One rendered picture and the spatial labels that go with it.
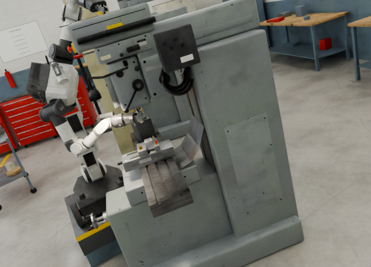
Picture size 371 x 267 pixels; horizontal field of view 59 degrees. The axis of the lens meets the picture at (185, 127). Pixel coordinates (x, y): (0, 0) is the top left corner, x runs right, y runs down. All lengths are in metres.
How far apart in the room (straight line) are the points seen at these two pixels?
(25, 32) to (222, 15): 9.58
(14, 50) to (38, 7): 1.47
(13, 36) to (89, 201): 9.01
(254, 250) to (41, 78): 1.89
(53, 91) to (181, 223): 1.25
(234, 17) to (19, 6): 9.62
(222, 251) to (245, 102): 1.05
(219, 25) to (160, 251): 1.58
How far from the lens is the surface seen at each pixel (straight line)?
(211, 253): 2.47
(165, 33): 1.76
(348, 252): 2.64
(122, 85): 2.03
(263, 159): 2.28
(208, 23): 2.08
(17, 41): 11.38
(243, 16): 2.16
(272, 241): 2.57
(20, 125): 7.16
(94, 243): 2.89
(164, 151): 2.19
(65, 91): 2.35
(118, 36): 1.97
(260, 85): 2.12
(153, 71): 2.02
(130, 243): 2.41
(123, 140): 4.05
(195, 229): 2.45
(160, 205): 1.80
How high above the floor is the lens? 1.85
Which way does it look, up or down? 21 degrees down
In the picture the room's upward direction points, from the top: 16 degrees counter-clockwise
